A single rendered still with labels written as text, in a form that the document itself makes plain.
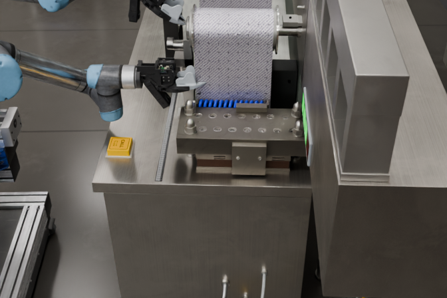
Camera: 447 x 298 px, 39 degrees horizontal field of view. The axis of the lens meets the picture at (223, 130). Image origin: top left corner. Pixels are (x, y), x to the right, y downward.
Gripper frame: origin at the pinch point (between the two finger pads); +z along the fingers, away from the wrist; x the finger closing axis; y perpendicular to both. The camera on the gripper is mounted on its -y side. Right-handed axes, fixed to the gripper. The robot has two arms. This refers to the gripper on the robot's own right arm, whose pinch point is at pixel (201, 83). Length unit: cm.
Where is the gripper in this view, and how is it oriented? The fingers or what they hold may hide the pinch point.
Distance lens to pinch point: 196.3
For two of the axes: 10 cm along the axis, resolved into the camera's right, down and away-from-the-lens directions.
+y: -0.1, -7.9, -6.1
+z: 10.0, 0.2, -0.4
